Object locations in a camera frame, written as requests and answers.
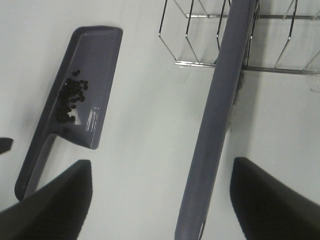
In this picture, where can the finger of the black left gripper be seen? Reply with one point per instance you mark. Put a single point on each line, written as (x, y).
(5, 144)

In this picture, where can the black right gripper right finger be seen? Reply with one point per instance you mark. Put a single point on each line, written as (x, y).
(267, 209)

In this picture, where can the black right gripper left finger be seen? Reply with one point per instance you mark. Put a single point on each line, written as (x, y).
(57, 211)

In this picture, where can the purple plastic dustpan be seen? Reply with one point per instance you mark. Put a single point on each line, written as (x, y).
(94, 50)

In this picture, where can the pile of coffee beans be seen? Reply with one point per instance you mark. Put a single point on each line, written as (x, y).
(71, 97)

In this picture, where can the purple hand brush black bristles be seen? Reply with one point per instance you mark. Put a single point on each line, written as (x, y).
(203, 169)

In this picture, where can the chrome wire rack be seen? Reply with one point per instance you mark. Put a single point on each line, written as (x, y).
(290, 14)

